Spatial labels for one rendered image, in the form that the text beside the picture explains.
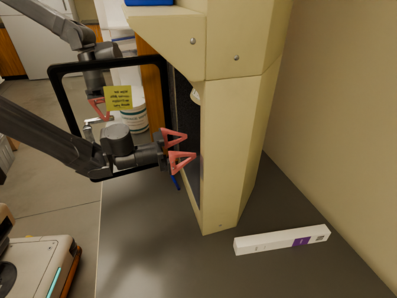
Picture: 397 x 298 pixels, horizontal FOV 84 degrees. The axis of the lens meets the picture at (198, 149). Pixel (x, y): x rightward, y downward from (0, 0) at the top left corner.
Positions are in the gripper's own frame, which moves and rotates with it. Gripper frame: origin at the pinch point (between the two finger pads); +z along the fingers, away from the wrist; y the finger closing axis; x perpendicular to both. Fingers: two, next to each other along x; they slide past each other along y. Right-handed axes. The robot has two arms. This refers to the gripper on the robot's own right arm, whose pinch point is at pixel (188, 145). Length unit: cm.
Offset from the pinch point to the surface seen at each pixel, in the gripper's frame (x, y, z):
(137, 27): -31.8, -13.5, -9.0
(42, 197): 115, 121, -112
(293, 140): 12.7, 7.4, 42.8
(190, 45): -28.7, -13.4, -1.6
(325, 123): -0.5, -3.0, 43.3
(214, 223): 19.4, -13.4, 3.2
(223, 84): -21.9, -13.4, 4.2
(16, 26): 16, 473, -196
